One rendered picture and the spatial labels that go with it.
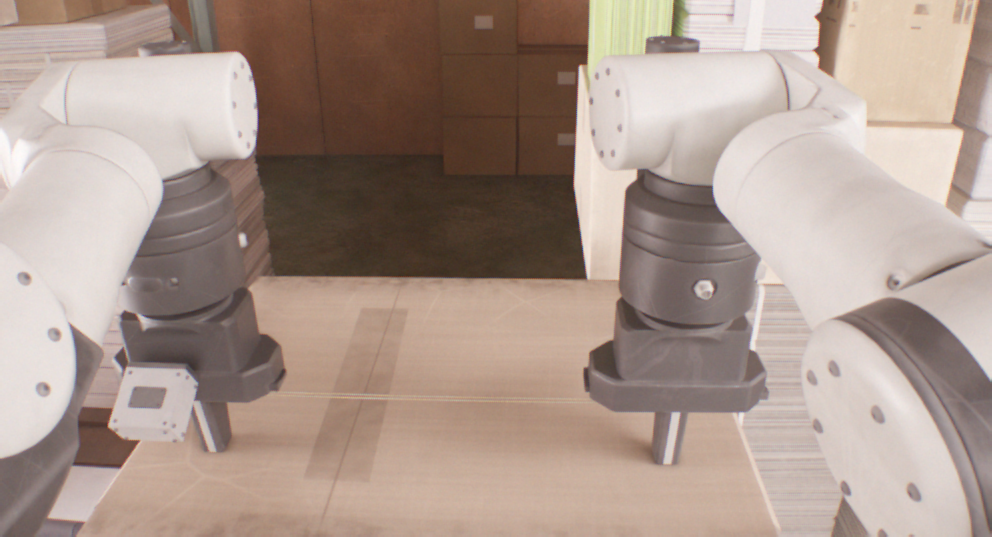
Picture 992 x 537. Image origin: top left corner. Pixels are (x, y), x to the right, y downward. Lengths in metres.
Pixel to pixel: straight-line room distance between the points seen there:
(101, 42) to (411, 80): 2.95
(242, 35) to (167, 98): 4.51
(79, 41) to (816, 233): 1.92
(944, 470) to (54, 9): 2.05
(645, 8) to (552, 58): 3.42
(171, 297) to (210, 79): 0.14
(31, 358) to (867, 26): 0.85
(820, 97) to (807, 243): 0.11
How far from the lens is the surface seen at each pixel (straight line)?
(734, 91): 0.42
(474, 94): 4.31
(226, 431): 0.60
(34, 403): 0.26
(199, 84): 0.46
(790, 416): 1.08
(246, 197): 2.75
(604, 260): 0.91
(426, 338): 0.70
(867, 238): 0.29
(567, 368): 0.65
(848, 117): 0.38
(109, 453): 2.36
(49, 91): 0.47
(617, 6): 0.85
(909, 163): 0.96
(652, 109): 0.40
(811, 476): 1.17
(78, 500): 2.24
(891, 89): 0.95
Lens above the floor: 1.47
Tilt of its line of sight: 26 degrees down
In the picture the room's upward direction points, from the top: 1 degrees counter-clockwise
